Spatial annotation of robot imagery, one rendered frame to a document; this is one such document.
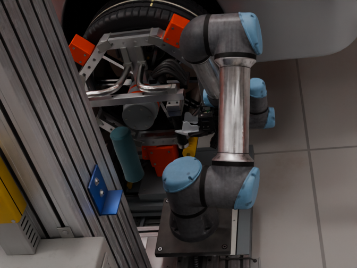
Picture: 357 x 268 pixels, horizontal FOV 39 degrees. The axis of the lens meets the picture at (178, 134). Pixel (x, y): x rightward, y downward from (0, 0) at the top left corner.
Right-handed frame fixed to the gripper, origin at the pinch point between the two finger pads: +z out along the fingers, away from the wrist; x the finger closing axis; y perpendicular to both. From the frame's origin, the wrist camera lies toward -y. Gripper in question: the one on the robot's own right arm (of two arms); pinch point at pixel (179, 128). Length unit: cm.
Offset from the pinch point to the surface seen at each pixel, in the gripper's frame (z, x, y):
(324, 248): -52, -8, -83
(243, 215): -14, -23, -75
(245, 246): -16, -4, -75
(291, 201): -38, -38, -83
